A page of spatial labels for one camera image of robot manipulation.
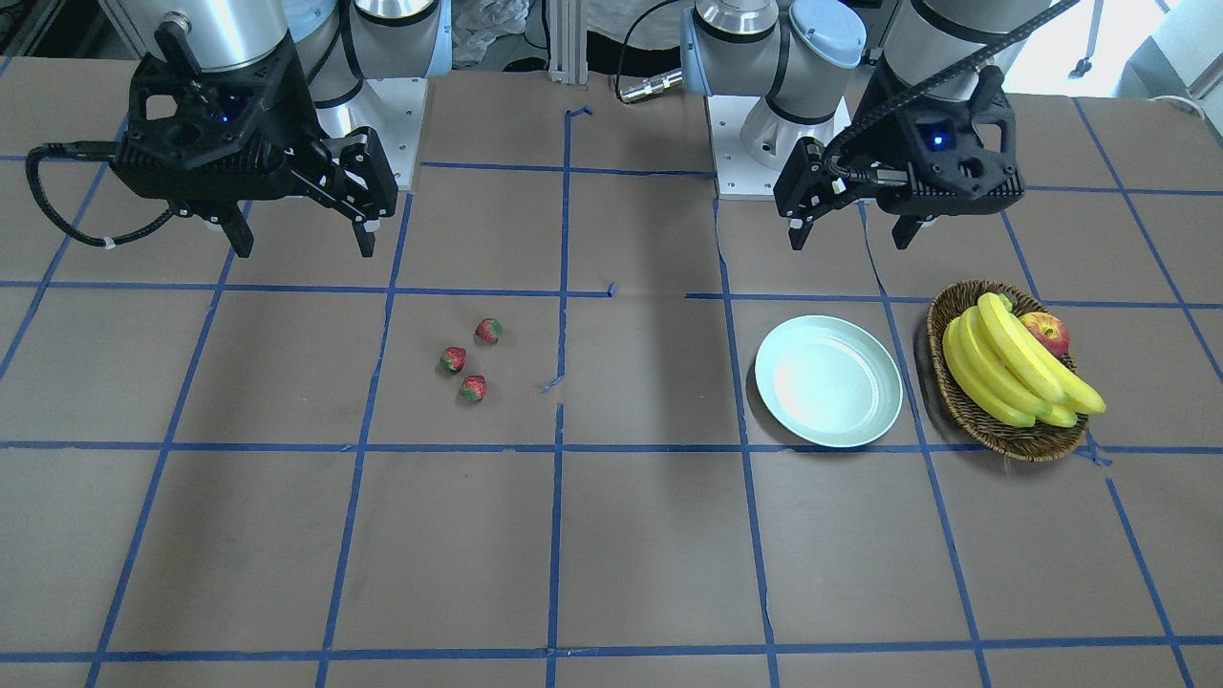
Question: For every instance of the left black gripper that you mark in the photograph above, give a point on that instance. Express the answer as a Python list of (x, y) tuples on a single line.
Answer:
[(858, 122)]

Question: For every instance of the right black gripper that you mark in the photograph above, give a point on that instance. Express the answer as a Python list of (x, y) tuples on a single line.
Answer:
[(304, 117)]

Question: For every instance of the strawberry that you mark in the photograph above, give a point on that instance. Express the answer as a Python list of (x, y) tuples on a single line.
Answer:
[(453, 360), (473, 388), (490, 330)]

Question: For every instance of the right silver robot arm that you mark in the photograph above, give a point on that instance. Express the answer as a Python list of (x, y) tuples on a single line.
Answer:
[(340, 43)]

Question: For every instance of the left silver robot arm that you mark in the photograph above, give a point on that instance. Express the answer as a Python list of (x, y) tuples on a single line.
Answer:
[(799, 56)]

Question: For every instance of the light green plate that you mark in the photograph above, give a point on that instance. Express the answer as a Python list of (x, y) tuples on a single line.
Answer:
[(828, 381)]

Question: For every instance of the yellow banana bunch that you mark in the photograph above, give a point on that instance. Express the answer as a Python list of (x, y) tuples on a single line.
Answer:
[(1009, 374)]

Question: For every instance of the red apple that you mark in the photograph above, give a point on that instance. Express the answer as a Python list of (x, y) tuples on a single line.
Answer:
[(1049, 330)]

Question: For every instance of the wicker basket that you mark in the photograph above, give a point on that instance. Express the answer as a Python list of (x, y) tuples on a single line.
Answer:
[(946, 401)]

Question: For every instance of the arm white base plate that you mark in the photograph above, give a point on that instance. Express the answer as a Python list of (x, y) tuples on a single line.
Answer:
[(751, 143), (394, 108)]

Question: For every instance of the silver cable connector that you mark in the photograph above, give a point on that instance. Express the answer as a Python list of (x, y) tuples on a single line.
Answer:
[(654, 86)]

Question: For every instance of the aluminium frame post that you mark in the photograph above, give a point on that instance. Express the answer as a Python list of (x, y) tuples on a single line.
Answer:
[(566, 33)]

